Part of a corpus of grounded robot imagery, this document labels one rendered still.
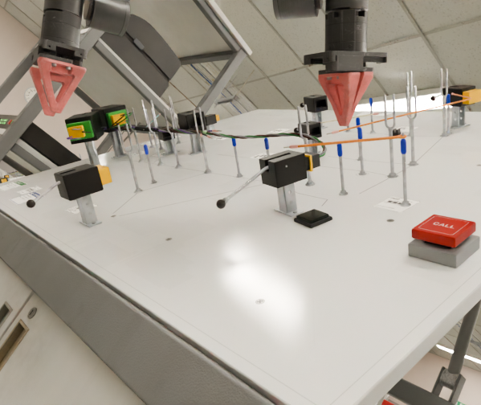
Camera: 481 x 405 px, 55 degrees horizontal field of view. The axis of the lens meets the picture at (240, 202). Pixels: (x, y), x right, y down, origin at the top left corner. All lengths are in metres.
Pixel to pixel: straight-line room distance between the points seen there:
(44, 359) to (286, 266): 0.36
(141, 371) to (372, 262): 0.28
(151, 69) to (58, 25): 0.93
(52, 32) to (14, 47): 7.50
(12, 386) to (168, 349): 0.34
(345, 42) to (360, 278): 0.32
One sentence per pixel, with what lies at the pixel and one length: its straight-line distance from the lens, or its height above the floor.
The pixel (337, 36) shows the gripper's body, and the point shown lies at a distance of 0.67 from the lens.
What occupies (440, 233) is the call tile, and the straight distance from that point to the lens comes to 0.54.
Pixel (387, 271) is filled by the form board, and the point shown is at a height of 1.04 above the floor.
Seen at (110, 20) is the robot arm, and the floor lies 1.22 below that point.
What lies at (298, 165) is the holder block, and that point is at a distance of 0.69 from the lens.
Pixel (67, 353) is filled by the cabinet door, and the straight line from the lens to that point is 0.67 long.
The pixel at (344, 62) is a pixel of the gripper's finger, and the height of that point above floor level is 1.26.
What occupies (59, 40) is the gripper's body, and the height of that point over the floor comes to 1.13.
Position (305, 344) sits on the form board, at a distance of 0.43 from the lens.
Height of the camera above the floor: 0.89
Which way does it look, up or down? 15 degrees up
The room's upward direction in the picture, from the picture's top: 32 degrees clockwise
